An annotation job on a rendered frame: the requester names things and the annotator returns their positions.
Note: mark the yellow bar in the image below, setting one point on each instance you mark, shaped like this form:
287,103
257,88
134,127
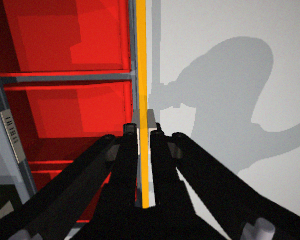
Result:
142,78

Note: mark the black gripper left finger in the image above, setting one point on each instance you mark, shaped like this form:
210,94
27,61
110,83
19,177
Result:
53,211

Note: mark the red open bin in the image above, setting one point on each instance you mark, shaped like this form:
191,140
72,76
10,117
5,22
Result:
42,174
49,37
58,120

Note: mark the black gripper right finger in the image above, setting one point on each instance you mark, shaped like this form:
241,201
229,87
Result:
241,211

